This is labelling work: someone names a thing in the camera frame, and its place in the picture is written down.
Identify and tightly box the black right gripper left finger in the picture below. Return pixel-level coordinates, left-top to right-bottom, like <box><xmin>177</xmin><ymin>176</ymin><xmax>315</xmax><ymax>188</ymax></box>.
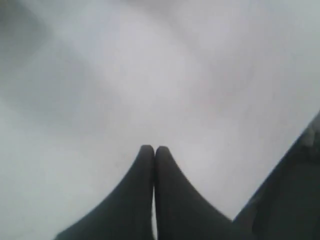
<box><xmin>56</xmin><ymin>145</ymin><xmax>155</xmax><ymax>240</ymax></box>

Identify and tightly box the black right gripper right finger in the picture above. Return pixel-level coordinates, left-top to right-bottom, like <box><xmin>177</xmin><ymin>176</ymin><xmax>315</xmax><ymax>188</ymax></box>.
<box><xmin>154</xmin><ymin>146</ymin><xmax>240</xmax><ymax>240</ymax></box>

